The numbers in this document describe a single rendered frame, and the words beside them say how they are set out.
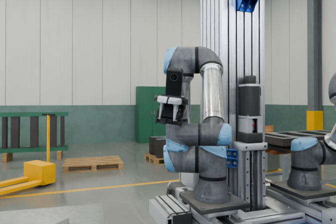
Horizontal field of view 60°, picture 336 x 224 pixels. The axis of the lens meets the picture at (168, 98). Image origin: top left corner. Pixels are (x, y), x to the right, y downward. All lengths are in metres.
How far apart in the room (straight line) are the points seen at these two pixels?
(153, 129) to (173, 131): 9.23
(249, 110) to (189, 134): 0.52
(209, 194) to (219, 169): 0.11
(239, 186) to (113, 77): 9.28
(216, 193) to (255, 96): 0.49
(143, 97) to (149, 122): 0.87
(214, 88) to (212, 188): 0.41
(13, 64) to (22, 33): 1.06
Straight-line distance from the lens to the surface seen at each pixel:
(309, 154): 1.52
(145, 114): 10.07
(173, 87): 0.83
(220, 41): 1.48
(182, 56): 1.22
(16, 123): 7.99
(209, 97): 1.06
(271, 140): 4.67
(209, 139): 0.97
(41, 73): 10.41
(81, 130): 10.41
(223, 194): 1.26
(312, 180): 1.54
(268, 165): 6.39
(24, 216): 1.20
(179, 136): 0.96
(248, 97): 1.42
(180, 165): 1.23
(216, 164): 1.23
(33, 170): 5.62
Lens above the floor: 1.45
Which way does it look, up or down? 1 degrees up
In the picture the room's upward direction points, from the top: straight up
